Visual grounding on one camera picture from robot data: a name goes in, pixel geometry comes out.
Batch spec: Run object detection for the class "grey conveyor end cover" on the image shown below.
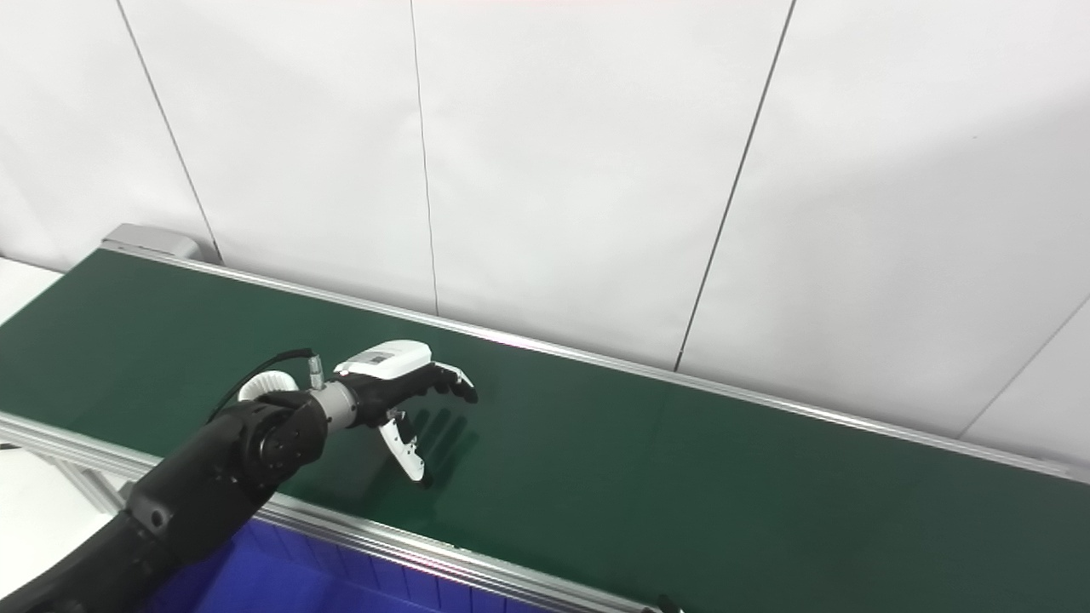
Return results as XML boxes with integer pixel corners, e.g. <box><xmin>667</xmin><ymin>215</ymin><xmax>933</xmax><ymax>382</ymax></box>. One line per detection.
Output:
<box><xmin>100</xmin><ymin>223</ymin><xmax>204</xmax><ymax>261</ymax></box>

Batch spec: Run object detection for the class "aluminium conveyor leg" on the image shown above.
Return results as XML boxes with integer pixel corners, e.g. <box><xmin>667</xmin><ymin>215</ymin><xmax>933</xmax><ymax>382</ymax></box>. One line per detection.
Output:
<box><xmin>47</xmin><ymin>455</ymin><xmax>133</xmax><ymax>516</ymax></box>

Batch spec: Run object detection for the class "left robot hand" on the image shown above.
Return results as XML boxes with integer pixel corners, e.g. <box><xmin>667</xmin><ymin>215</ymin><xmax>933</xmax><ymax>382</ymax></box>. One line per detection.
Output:
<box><xmin>332</xmin><ymin>340</ymin><xmax>479</xmax><ymax>489</ymax></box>

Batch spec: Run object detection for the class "white toothed ring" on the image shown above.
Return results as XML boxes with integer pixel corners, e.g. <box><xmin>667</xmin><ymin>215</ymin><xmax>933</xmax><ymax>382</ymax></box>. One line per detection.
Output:
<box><xmin>238</xmin><ymin>372</ymin><xmax>299</xmax><ymax>403</ymax></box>

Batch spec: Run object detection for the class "blue plastic bin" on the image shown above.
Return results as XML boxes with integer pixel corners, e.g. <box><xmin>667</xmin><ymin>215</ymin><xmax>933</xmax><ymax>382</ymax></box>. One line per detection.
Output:
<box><xmin>141</xmin><ymin>518</ymin><xmax>554</xmax><ymax>613</ymax></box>

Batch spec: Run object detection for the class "green conveyor belt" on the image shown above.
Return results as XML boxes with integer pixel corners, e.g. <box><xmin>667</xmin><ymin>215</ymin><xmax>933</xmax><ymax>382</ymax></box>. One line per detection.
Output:
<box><xmin>0</xmin><ymin>238</ymin><xmax>1090</xmax><ymax>613</ymax></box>
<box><xmin>0</xmin><ymin>249</ymin><xmax>1090</xmax><ymax>613</ymax></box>

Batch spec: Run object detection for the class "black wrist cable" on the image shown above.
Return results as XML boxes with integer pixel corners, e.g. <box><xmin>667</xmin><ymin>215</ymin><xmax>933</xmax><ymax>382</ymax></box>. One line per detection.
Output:
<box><xmin>207</xmin><ymin>347</ymin><xmax>326</xmax><ymax>422</ymax></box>

